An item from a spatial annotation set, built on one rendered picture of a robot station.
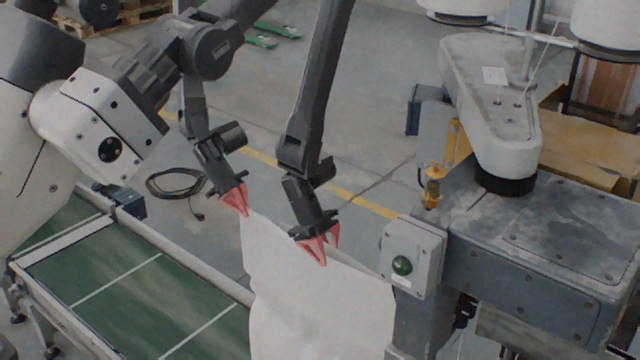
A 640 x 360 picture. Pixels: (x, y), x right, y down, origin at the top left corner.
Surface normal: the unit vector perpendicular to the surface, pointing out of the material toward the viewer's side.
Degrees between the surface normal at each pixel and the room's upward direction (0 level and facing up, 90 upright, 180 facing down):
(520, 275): 90
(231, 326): 0
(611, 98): 90
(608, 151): 0
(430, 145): 90
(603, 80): 90
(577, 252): 0
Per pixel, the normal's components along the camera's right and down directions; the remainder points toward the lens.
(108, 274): 0.01, -0.85
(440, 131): -0.64, 0.40
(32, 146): 0.77, 0.34
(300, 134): -0.57, 0.08
